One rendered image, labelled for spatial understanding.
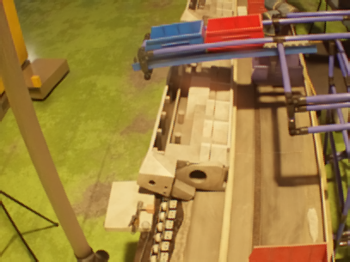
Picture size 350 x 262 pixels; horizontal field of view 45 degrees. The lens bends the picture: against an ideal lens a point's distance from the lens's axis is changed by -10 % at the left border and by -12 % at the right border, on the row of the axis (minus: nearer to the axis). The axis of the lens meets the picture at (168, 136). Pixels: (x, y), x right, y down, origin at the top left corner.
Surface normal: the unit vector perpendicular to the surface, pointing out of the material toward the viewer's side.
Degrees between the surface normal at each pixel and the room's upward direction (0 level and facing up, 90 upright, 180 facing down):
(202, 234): 0
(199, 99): 46
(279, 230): 0
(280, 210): 0
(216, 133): 31
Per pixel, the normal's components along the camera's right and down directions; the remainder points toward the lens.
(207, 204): -0.14, -0.77
